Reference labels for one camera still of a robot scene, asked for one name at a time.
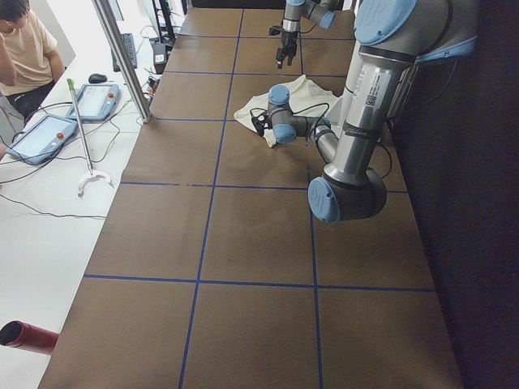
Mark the near blue teach pendant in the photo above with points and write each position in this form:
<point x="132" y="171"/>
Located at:
<point x="44" y="140"/>

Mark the red fire extinguisher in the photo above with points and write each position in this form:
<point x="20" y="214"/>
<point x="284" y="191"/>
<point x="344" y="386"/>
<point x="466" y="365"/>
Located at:
<point x="28" y="337"/>

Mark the grey aluminium frame post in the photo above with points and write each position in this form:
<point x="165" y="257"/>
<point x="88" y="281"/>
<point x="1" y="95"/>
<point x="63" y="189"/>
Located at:
<point x="113" y="35"/>

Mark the far blue teach pendant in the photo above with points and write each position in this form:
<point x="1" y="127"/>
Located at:
<point x="97" y="101"/>

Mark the black computer mouse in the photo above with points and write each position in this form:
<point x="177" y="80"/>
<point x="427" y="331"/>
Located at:
<point x="97" y="78"/>

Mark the blue teach pendant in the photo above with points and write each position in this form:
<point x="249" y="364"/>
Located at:
<point x="97" y="101"/>
<point x="44" y="140"/>

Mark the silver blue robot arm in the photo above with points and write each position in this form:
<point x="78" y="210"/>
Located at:
<point x="391" y="36"/>
<point x="321" y="13"/>

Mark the black keyboard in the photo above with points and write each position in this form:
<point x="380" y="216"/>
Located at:
<point x="129" y="45"/>

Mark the cream long-sleeve cat shirt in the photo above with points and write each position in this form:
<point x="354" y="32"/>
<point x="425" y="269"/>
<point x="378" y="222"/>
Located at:
<point x="302" y="95"/>

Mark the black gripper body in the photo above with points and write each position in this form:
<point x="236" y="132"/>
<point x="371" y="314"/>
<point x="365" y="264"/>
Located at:
<point x="289" y="39"/>

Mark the seated person beige shirt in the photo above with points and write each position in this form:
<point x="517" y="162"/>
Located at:
<point x="30" y="62"/>

